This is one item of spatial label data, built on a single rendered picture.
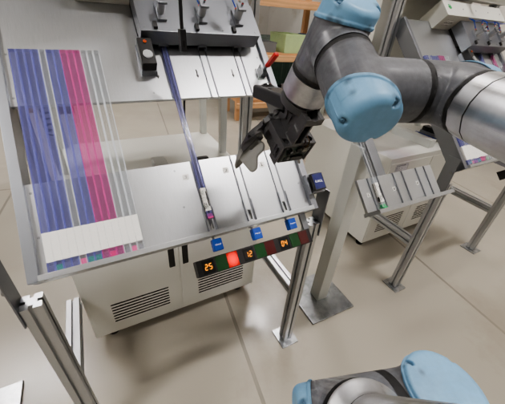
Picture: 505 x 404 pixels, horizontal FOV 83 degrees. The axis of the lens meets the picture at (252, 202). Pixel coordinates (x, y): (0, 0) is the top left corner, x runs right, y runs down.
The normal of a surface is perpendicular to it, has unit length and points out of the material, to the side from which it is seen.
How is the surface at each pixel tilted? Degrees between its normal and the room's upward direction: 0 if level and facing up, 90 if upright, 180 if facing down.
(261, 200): 43
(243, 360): 0
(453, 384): 8
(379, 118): 117
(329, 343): 0
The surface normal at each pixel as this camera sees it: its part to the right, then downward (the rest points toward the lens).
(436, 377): 0.20, -0.83
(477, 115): -0.97, -0.03
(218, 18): 0.36, -0.25
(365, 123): 0.12, 0.87
